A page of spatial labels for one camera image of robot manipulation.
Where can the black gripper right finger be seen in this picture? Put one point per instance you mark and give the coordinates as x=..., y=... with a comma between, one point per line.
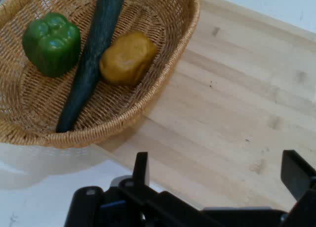
x=296, y=175

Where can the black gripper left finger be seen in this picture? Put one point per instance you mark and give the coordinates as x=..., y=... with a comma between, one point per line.
x=141, y=167

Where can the dark green cucumber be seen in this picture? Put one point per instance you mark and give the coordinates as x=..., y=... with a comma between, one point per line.
x=98, y=39

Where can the bamboo cutting board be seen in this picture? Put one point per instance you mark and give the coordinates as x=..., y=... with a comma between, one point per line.
x=234, y=101

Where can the yellow-brown potato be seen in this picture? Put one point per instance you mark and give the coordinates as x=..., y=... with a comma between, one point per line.
x=127, y=58

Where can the green bell pepper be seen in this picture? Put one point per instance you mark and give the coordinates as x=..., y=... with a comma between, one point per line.
x=51, y=44

